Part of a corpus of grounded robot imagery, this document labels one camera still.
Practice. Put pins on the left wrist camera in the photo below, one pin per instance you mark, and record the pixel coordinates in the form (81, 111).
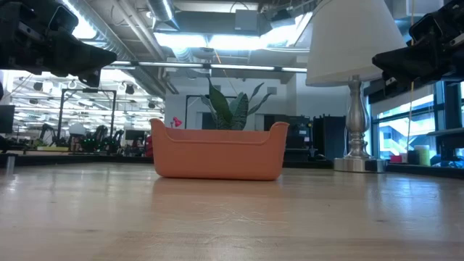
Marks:
(63, 18)

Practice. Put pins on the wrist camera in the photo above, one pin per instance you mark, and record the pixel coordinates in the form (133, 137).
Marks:
(63, 18)
(426, 28)

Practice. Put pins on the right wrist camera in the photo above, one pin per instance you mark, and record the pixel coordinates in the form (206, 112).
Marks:
(426, 28)

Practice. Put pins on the black gantry frame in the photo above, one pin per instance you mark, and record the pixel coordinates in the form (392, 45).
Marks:
(88, 91)

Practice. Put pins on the potted snake plant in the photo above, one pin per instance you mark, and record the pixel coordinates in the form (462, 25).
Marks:
(221, 105)

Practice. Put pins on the black equipment rack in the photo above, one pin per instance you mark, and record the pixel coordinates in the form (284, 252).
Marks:
(301, 137)

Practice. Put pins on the silver frame post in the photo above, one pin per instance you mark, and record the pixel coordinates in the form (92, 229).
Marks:
(10, 165)

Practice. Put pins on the linear ceiling light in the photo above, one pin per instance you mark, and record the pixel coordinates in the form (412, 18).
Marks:
(239, 67)

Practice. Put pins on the yellow-green cup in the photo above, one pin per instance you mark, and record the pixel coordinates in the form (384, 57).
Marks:
(422, 156)

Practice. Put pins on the grey ceiling box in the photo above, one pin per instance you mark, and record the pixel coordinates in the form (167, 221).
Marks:
(246, 20)

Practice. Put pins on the silver ventilation duct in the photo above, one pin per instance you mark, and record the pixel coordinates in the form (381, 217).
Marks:
(161, 12)

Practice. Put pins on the white shade table lamp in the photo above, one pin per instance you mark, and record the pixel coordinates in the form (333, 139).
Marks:
(348, 43)

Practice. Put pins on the black background monitor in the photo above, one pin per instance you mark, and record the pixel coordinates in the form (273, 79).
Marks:
(6, 119)

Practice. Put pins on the pink desk lamp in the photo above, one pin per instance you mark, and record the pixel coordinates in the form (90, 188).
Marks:
(177, 122)

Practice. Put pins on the black pillar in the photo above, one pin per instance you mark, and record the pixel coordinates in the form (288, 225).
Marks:
(452, 119)

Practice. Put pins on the orange plastic bin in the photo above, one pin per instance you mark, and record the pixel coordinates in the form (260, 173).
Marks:
(217, 156)

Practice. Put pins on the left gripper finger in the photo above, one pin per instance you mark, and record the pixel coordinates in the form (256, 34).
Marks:
(79, 56)
(90, 79)

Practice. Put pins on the black cabinet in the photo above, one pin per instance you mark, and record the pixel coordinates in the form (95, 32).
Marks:
(330, 137)

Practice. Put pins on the red container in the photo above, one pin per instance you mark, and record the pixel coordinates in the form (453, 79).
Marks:
(396, 159)

